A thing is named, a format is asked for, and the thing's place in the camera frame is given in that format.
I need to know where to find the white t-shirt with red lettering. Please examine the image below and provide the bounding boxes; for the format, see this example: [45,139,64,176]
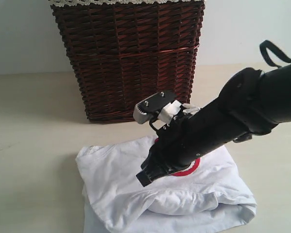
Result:
[76,136,257,229]

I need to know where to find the grey fabric liner lace trim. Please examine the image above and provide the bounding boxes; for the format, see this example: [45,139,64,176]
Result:
[48,0,191,7]

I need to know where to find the dark brown wicker basket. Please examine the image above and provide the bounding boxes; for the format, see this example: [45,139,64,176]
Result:
[50,0,205,123]

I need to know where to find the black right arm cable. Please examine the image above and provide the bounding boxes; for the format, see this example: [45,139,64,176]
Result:
[259,40,291,68]

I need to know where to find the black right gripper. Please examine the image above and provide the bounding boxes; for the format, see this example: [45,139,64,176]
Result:
[136,117,196,187]

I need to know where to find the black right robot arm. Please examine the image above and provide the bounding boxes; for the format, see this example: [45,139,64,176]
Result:
[133,58,291,186]

